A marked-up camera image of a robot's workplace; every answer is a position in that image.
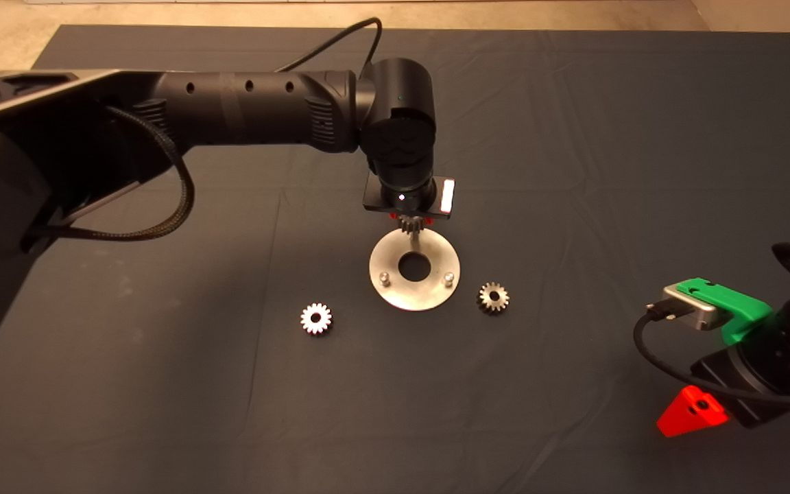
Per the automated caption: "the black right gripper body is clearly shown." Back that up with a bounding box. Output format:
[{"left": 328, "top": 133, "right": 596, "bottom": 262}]
[{"left": 690, "top": 292, "right": 790, "bottom": 430}]

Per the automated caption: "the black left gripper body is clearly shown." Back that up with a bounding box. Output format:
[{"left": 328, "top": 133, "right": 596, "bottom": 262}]
[{"left": 363, "top": 174, "right": 456, "bottom": 220}]

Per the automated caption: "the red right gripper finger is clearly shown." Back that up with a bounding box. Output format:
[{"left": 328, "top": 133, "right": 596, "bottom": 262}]
[{"left": 656, "top": 385, "right": 730, "bottom": 438}]

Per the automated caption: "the round metal carrier plate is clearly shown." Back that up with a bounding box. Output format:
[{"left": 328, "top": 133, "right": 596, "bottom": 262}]
[{"left": 369, "top": 228, "right": 462, "bottom": 312}]

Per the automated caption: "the dark table cloth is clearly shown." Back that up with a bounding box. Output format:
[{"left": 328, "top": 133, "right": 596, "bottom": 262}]
[{"left": 0, "top": 24, "right": 790, "bottom": 494}]

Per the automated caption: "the green right camera mount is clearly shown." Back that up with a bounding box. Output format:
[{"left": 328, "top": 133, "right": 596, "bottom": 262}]
[{"left": 676, "top": 277, "right": 774, "bottom": 346}]

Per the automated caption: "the silver right camera box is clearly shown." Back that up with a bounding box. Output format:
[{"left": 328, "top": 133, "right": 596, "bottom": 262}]
[{"left": 662, "top": 283, "right": 721, "bottom": 331}]

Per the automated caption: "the black right camera cable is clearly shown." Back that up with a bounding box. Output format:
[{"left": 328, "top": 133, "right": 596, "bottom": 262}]
[{"left": 633, "top": 301, "right": 790, "bottom": 411}]

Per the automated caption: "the thin black left camera cable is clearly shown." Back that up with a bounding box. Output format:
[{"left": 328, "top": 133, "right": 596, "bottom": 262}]
[{"left": 275, "top": 17, "right": 383, "bottom": 75}]

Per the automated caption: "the braided black arm cable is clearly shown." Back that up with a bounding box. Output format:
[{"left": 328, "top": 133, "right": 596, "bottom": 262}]
[{"left": 25, "top": 106, "right": 195, "bottom": 242}]

